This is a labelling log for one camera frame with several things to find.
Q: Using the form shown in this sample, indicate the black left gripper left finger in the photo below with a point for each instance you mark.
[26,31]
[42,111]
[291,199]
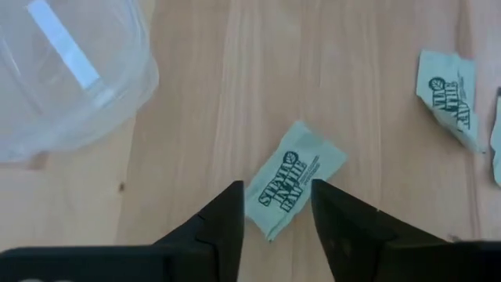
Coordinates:
[219,235]

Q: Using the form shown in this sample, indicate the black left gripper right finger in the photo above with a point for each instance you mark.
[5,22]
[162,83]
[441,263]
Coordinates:
[344,235]

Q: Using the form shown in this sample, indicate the green Stevia packet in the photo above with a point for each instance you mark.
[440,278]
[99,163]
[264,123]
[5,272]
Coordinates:
[446,94]
[291,176]
[497,149]

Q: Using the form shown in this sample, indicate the clear plastic cup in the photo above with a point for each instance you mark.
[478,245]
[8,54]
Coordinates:
[70,86]

